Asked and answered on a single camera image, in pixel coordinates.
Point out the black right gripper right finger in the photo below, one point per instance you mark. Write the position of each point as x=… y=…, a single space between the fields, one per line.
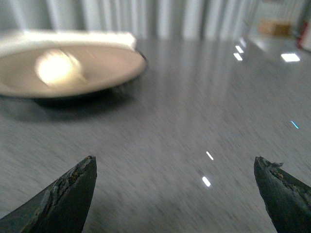
x=287 y=200

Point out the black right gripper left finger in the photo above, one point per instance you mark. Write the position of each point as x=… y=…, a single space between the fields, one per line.
x=61 y=207

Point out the white steamed bun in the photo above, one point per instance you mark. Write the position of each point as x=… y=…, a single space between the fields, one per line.
x=57 y=68

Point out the brown plate with black base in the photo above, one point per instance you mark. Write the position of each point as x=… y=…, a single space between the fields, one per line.
x=105 y=67

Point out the white rectangular tray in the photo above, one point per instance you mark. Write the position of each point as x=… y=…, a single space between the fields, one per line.
x=12 y=42

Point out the red and white object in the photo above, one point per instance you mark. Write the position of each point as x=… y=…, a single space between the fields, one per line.
x=304 y=35

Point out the brown cardboard box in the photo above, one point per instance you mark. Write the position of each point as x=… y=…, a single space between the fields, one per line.
x=275 y=28

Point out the grey pleated curtain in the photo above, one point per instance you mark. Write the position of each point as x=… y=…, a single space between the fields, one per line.
x=164 y=19

